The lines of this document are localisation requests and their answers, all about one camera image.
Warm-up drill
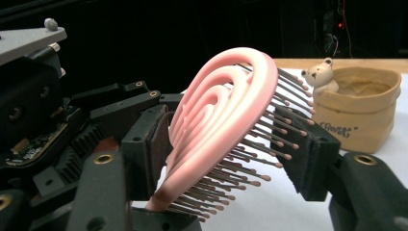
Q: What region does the tan pot with bear figure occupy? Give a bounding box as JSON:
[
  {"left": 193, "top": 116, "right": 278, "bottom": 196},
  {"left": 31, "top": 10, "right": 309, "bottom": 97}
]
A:
[{"left": 301, "top": 57, "right": 402, "bottom": 154}]

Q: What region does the black device with red light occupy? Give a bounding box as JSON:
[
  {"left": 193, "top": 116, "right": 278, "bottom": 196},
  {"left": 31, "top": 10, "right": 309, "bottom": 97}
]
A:
[{"left": 320, "top": 0, "right": 358, "bottom": 60}]

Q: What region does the pink hairbrush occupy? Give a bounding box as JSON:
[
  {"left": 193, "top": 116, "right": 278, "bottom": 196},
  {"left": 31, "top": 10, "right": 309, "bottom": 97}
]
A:
[{"left": 145, "top": 46, "right": 317, "bottom": 223}]

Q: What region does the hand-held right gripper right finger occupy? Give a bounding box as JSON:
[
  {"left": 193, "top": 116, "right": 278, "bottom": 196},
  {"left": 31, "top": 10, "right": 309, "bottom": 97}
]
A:
[{"left": 271, "top": 105, "right": 408, "bottom": 231}]

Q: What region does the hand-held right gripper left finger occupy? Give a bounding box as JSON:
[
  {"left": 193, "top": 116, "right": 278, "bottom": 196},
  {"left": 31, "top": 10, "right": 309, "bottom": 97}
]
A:
[{"left": 65, "top": 105, "right": 177, "bottom": 231}]

